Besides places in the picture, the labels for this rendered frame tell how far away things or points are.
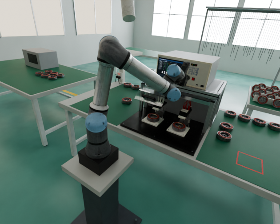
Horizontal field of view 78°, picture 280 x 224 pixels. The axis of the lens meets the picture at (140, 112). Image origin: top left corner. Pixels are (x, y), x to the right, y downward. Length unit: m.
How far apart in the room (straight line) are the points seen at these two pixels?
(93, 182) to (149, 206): 0.93
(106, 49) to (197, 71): 0.79
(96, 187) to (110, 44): 0.74
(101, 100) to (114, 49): 0.33
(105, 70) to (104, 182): 0.62
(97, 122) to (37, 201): 1.27
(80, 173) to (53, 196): 0.94
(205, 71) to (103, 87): 0.78
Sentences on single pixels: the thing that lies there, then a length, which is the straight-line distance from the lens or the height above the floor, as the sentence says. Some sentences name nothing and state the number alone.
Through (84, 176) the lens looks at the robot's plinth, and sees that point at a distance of 1.10.
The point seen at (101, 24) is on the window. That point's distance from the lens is 7.36.
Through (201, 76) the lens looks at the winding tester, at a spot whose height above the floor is 1.21.
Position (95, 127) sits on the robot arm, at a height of 1.04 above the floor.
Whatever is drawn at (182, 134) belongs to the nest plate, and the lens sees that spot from 1.42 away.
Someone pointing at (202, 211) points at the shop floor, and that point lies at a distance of 1.97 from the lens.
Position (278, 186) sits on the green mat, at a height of 0.75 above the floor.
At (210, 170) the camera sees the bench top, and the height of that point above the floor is 0.73.
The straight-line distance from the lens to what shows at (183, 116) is 1.46.
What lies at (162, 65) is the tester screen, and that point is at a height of 1.24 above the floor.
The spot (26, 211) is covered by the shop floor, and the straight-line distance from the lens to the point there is 2.02.
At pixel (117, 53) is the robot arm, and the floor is 1.42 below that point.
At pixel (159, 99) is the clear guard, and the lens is 1.30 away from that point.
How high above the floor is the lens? 1.56
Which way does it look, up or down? 28 degrees down
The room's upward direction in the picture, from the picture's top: 4 degrees clockwise
